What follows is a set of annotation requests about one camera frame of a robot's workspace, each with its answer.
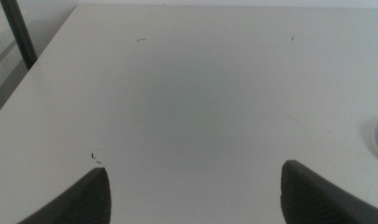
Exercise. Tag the black metal pole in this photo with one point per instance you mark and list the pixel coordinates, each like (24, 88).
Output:
(19, 34)

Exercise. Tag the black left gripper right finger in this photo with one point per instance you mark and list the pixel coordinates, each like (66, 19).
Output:
(310, 202)

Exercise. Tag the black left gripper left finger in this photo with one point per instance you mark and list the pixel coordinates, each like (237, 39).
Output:
(86, 202)

